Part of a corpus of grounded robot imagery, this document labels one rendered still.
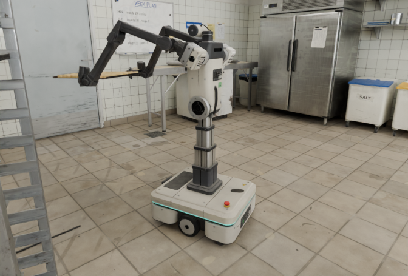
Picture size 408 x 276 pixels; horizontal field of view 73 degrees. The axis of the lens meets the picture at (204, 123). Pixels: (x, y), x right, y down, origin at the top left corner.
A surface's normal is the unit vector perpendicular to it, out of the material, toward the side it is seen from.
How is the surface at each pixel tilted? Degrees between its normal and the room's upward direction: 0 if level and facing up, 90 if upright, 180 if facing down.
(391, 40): 90
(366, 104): 89
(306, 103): 90
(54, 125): 90
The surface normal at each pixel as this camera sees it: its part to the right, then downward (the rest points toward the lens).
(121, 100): 0.68, 0.20
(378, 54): -0.73, 0.18
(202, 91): -0.46, 0.41
